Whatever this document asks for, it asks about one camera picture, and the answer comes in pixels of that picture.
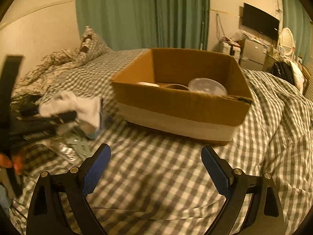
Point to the black bag on chair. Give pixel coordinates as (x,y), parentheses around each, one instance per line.
(282,70)

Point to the black wall television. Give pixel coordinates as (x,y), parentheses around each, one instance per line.
(260,21)

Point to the checkered pillow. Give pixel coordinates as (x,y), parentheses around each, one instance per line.
(92,44)

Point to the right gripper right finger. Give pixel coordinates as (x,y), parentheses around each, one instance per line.
(264,214)

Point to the floral white duvet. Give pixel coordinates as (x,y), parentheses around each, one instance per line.
(37,81)

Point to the small green curtain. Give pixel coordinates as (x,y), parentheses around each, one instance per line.
(297,20)

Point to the silver foil blister pack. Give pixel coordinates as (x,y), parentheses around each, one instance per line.
(73,146)

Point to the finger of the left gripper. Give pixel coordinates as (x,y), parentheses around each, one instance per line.
(61,118)

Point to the large green curtain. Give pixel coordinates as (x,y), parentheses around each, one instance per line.
(132,24)

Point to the white tape roll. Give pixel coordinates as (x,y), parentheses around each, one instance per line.
(176,87)

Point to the grey mini fridge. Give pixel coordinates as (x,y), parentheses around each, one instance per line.
(252,55)

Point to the white mesh sock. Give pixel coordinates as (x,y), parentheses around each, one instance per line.
(88,110)

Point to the white oval mirror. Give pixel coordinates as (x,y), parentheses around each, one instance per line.
(287,41)

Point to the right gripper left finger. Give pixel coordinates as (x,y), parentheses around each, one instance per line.
(46,214)

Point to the grey checkered bed cover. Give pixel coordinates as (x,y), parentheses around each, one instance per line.
(155,182)

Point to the white suitcase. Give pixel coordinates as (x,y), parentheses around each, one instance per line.
(231,48)

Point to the cardboard box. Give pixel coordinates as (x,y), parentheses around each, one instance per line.
(199,116)

